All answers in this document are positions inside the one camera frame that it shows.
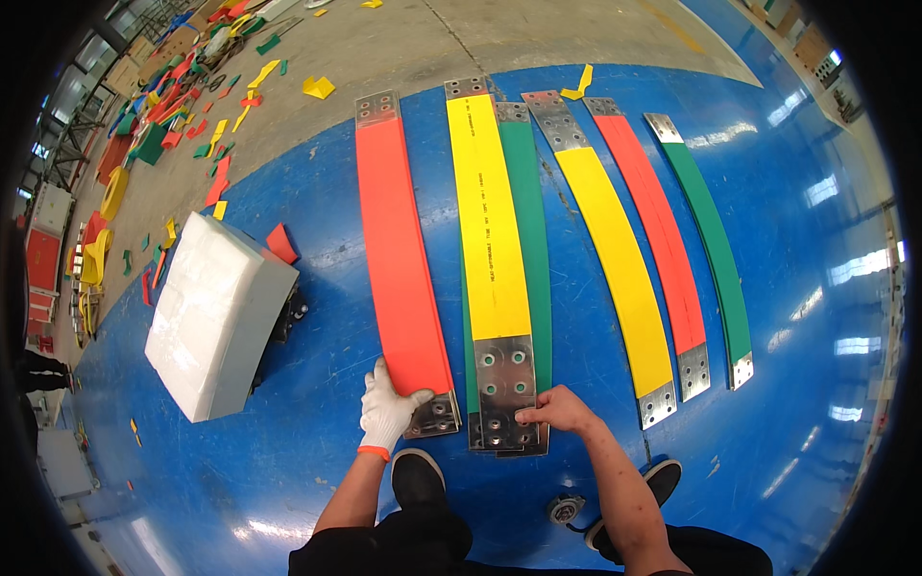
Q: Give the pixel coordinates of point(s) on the person's left hand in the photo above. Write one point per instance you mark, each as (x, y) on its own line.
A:
(383, 416)

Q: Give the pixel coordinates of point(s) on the person's right hand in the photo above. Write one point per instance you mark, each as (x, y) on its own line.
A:
(565, 412)

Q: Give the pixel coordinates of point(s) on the wide red sleeved busbar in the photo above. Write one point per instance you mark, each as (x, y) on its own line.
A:
(400, 259)

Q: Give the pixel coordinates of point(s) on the wide yellow sleeved busbar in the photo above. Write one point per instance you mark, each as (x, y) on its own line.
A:
(490, 245)

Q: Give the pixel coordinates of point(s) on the round metal floor socket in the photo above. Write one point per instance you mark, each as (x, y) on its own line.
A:
(565, 509)

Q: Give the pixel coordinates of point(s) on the person's legs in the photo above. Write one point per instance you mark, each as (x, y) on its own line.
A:
(418, 536)

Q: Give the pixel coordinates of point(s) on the long yellow sleeved busbar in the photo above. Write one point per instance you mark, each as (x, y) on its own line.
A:
(612, 259)

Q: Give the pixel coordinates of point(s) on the wide green sleeved busbar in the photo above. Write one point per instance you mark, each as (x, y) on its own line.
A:
(534, 245)

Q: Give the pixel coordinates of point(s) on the red sleeve scrap piece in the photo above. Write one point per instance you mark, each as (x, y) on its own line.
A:
(281, 243)

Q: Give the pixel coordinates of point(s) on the narrow red sleeved busbar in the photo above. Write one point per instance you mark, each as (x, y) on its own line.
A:
(659, 230)

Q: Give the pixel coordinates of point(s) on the white foam covered grey box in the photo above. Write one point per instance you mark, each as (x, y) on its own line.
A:
(209, 309)

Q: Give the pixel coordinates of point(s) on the narrow green sleeved busbar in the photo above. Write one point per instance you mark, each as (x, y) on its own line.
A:
(709, 237)

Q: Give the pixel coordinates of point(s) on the yellow sleeve roll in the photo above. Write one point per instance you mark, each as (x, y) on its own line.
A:
(96, 257)
(114, 193)

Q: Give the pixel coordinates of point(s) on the yellow sleeve scrap strip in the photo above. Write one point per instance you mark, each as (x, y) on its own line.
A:
(580, 83)

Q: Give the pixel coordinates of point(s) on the folded yellow sleeve scrap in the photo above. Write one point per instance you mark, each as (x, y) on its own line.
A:
(318, 87)

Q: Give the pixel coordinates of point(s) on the red cabinet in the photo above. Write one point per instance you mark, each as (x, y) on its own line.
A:
(42, 277)

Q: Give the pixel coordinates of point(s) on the white cabinet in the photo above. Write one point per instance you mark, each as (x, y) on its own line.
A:
(52, 207)

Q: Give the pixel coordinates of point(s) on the heap of coloured sleeve scraps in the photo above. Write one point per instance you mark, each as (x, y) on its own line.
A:
(180, 79)

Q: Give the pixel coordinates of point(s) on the workbench with boxes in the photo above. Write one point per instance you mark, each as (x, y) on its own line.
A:
(810, 50)

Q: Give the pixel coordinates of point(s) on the black wheeled frame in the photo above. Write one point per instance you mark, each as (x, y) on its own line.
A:
(287, 317)

